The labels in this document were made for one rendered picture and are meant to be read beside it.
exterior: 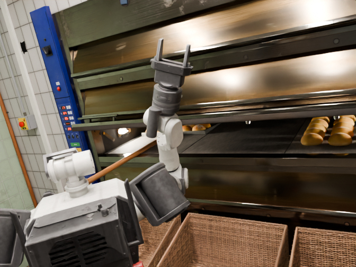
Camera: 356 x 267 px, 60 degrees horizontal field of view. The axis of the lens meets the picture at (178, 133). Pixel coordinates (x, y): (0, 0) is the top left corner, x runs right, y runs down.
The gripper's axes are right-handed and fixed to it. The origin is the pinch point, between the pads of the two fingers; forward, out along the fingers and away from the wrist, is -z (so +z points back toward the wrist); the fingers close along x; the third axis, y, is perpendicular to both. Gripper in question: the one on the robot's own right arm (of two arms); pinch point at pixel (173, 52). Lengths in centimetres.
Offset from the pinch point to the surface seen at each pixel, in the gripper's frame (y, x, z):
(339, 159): 38, -67, 38
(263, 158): 45, -39, 50
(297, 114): 30, -44, 20
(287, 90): 44, -40, 16
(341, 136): 54, -69, 33
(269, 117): 32, -35, 24
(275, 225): 36, -53, 80
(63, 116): 75, 88, 74
